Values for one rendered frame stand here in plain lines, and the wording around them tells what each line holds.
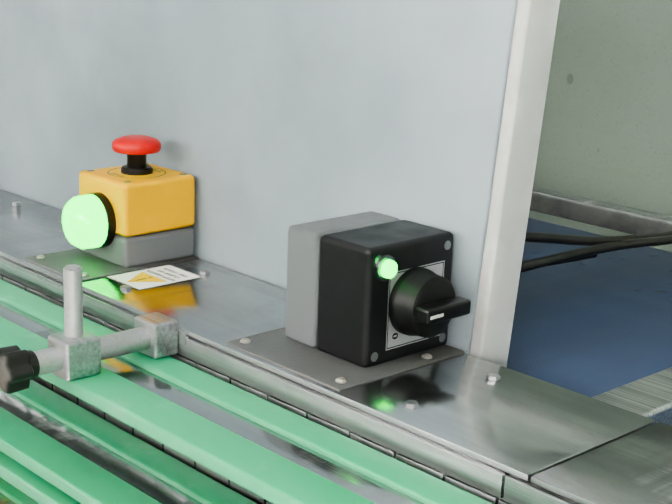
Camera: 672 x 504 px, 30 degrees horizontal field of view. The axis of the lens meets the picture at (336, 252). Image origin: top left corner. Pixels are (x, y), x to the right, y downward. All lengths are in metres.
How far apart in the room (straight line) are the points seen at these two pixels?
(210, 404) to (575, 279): 0.43
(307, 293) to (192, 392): 0.10
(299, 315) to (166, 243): 0.23
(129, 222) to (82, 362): 0.21
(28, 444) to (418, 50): 0.39
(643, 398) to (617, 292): 0.29
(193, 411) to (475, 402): 0.17
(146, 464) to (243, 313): 0.13
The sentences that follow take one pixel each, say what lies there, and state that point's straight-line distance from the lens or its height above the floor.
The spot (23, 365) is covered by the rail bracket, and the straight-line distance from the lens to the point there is 0.81.
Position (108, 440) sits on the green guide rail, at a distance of 0.93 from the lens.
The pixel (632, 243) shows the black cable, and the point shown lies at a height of 0.46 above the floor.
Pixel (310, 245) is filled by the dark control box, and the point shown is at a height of 0.83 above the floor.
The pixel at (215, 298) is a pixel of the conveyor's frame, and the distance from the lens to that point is 0.94.
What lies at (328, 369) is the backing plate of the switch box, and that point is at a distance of 0.80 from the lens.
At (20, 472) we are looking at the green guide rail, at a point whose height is 0.96.
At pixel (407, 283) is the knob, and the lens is 0.80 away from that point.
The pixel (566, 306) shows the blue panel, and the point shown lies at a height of 0.56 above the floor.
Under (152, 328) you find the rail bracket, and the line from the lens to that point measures 0.86.
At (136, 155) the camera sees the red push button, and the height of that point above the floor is 0.79.
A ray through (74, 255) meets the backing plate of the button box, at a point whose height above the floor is 0.84.
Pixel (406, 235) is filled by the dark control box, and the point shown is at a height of 0.79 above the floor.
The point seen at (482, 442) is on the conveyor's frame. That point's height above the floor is 0.86.
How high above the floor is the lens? 1.37
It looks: 42 degrees down
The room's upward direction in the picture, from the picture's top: 102 degrees counter-clockwise
